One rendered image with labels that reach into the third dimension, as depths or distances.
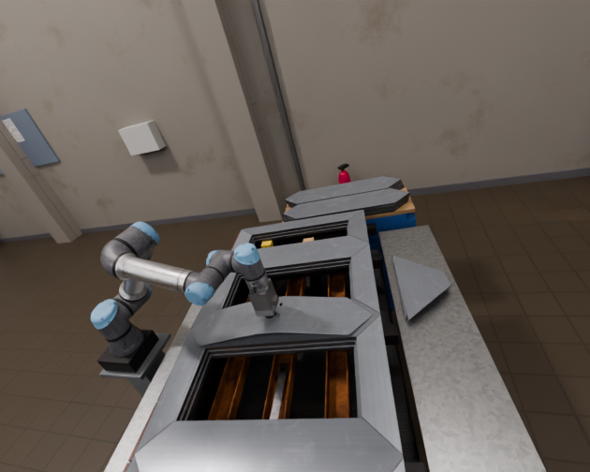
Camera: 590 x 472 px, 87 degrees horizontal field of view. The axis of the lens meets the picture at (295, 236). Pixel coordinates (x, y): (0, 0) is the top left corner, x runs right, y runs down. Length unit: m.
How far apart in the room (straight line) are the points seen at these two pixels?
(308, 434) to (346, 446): 0.10
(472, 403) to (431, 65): 2.84
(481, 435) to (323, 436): 0.42
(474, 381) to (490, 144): 2.83
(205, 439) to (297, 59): 3.11
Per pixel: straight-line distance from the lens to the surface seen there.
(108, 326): 1.60
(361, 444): 0.95
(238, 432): 1.05
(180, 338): 1.68
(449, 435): 1.08
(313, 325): 1.14
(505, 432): 1.11
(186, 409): 1.20
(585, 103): 3.86
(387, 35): 3.35
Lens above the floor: 1.73
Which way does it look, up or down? 31 degrees down
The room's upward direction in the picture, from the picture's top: 16 degrees counter-clockwise
